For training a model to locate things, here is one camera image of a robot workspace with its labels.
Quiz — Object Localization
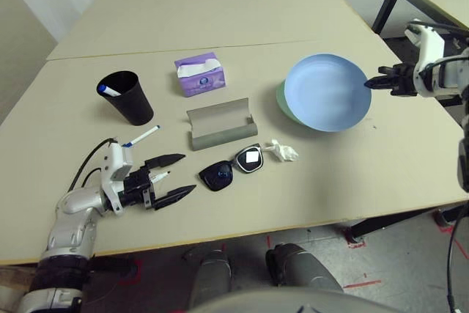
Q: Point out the grey robot leg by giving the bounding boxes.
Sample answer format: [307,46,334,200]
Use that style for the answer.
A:
[265,243,344,294]
[188,248,234,306]

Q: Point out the beige side table black frame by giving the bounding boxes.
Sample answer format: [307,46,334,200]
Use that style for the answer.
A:
[372,0,469,108]

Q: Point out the black sunglasses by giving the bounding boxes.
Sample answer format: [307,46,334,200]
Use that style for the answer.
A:
[199,143,265,193]

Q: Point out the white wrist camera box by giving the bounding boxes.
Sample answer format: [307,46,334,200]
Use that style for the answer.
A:
[100,142,135,217]
[405,19,446,98]

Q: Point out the black plastic cup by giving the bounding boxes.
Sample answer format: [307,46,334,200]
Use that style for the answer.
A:
[97,70,154,127]

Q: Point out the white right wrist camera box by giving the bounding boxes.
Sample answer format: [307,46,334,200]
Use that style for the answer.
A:
[405,19,446,98]

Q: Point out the white marker blue cap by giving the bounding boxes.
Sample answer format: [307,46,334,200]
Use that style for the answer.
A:
[122,125,161,148]
[97,84,121,97]

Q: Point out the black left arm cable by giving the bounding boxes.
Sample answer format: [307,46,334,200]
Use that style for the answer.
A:
[71,138,118,191]

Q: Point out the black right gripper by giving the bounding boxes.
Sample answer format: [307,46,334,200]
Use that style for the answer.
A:
[365,62,418,97]

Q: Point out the white marker black tip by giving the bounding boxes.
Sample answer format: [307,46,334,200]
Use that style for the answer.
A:
[149,171,172,185]

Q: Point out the purple tissue box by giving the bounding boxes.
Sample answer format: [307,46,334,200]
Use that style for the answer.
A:
[174,51,229,98]

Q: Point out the grey left robot leg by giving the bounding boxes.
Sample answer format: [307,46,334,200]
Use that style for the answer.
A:
[188,248,234,306]

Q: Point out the black table leg frame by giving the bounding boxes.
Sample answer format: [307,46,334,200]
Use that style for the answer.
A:
[87,254,133,277]
[350,202,469,239]

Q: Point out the red floor tape mark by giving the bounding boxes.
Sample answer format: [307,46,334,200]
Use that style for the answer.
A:
[342,227,367,250]
[119,258,143,285]

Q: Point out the white tissue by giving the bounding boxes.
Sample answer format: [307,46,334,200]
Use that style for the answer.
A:
[260,139,300,163]

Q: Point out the grey glasses case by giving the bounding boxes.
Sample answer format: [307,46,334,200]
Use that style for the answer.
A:
[185,97,259,152]

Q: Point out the grey right robot leg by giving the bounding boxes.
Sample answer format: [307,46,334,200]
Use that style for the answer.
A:
[265,243,344,294]

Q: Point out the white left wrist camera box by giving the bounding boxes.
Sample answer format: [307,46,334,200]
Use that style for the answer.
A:
[100,142,135,217]

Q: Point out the blue plate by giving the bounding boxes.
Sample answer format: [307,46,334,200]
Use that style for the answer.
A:
[284,52,372,133]

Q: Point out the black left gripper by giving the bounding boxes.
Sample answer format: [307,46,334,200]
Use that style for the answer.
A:
[124,153,197,211]

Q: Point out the beige robot torso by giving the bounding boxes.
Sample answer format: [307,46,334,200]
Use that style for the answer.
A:
[190,287,389,313]

